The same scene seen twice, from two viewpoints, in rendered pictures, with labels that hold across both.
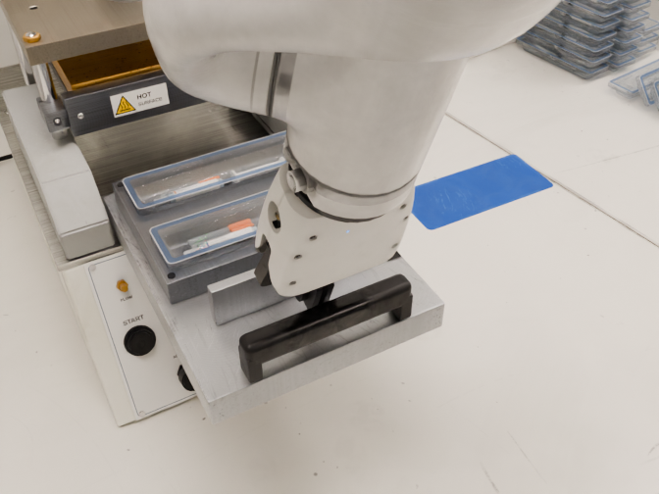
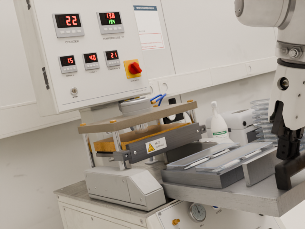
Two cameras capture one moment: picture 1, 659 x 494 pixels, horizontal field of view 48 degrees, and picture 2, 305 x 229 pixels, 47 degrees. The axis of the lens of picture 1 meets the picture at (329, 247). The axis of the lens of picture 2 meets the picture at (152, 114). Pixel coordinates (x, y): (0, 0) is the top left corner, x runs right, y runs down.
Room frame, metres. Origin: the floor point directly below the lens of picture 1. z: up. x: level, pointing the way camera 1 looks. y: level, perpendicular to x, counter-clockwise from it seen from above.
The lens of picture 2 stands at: (-0.13, 0.33, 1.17)
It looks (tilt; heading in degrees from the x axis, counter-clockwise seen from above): 4 degrees down; 351
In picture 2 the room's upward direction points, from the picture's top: 12 degrees counter-clockwise
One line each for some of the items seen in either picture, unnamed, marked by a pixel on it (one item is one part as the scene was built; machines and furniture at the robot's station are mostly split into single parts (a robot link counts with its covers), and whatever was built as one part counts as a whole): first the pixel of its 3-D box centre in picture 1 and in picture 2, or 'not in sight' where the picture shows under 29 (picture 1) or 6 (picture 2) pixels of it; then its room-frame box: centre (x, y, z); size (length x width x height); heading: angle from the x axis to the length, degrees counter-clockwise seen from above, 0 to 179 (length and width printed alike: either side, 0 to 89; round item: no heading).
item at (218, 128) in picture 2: not in sight; (218, 126); (1.49, -0.25, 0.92); 0.09 x 0.08 x 0.25; 158
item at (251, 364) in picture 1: (329, 324); (304, 163); (0.41, 0.00, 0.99); 0.15 x 0.02 x 0.04; 118
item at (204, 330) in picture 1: (259, 244); (240, 170); (0.53, 0.07, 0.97); 0.30 x 0.22 x 0.08; 28
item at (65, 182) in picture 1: (54, 164); (120, 185); (0.67, 0.30, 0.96); 0.25 x 0.05 x 0.07; 28
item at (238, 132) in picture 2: not in sight; (236, 128); (1.57, -0.36, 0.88); 0.25 x 0.20 x 0.17; 29
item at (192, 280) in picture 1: (238, 207); (221, 163); (0.57, 0.09, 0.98); 0.20 x 0.17 x 0.03; 118
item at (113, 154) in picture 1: (151, 118); (144, 179); (0.83, 0.23, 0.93); 0.46 x 0.35 x 0.01; 28
